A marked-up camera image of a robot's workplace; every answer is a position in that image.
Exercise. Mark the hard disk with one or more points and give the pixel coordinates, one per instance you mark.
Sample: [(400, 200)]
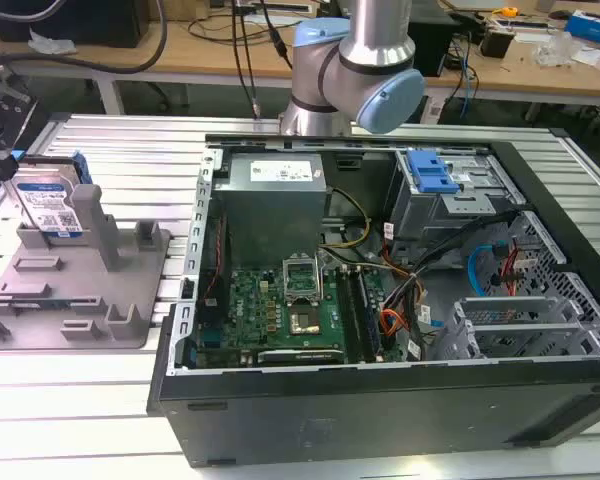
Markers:
[(45, 197)]

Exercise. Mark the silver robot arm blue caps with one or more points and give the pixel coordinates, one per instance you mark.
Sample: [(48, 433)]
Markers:
[(365, 60)]

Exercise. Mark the blue disk bay latch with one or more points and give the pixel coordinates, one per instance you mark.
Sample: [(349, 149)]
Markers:
[(431, 172)]

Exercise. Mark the grey power supply unit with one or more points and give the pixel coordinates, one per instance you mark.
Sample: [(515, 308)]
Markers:
[(272, 210)]

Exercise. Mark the green motherboard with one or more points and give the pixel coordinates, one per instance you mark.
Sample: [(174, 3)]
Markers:
[(280, 315)]

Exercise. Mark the CPU socket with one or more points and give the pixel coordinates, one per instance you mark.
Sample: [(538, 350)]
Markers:
[(304, 321)]

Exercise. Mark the graphics card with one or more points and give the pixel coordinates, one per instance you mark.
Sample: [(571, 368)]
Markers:
[(300, 356)]

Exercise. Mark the grey metal drive cage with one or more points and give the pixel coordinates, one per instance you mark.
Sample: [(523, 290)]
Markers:
[(450, 200)]

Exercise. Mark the black open PC case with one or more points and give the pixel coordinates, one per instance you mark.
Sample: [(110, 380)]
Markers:
[(360, 400)]

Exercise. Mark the grey plastic parts rack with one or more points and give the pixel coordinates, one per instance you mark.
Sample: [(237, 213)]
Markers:
[(80, 295)]

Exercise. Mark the wooden desk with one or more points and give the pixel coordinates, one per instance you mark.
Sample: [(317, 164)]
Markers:
[(130, 55)]

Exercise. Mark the clear plastic bag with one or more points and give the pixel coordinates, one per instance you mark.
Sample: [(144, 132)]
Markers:
[(555, 47)]

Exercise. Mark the blue cardboard box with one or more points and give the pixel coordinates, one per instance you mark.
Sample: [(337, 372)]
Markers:
[(592, 26)]

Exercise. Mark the silver expansion slot bracket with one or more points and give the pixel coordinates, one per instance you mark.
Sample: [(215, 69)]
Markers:
[(510, 304)]

